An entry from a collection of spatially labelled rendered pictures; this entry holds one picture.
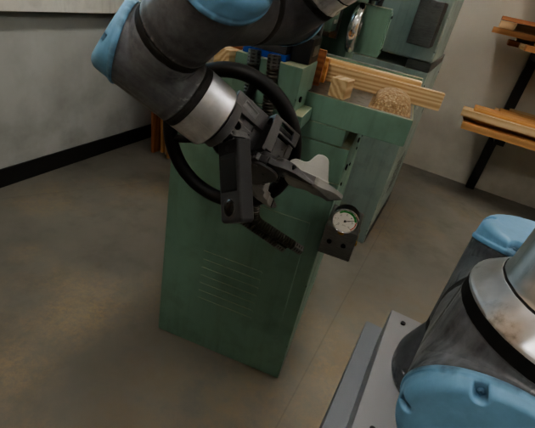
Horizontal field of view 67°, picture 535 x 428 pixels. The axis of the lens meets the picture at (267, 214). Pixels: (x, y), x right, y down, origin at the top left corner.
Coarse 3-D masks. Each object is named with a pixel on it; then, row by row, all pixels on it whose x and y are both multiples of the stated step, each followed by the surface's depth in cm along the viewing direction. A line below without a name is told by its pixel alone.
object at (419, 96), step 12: (336, 72) 98; (348, 72) 98; (360, 72) 97; (360, 84) 98; (372, 84) 97; (384, 84) 96; (396, 84) 95; (408, 84) 95; (420, 96) 95; (432, 96) 94; (432, 108) 95
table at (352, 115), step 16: (224, 80) 92; (320, 96) 87; (352, 96) 91; (368, 96) 94; (304, 112) 84; (320, 112) 88; (336, 112) 87; (352, 112) 86; (368, 112) 85; (384, 112) 84; (352, 128) 88; (368, 128) 87; (384, 128) 86; (400, 128) 85; (400, 144) 86
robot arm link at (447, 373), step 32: (512, 256) 35; (480, 288) 33; (512, 288) 31; (448, 320) 35; (480, 320) 31; (512, 320) 30; (416, 352) 40; (448, 352) 33; (480, 352) 31; (512, 352) 29; (416, 384) 33; (448, 384) 30; (480, 384) 29; (512, 384) 29; (416, 416) 33; (448, 416) 31; (480, 416) 29; (512, 416) 28
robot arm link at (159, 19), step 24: (144, 0) 41; (168, 0) 39; (192, 0) 37; (216, 0) 37; (240, 0) 37; (264, 0) 39; (144, 24) 41; (168, 24) 40; (192, 24) 39; (216, 24) 39; (240, 24) 39; (264, 24) 44; (168, 48) 42; (192, 48) 42; (216, 48) 43; (192, 72) 46
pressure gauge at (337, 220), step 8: (336, 208) 92; (344, 208) 90; (352, 208) 91; (336, 216) 91; (344, 216) 91; (352, 216) 90; (336, 224) 92; (344, 224) 92; (352, 224) 91; (344, 232) 92
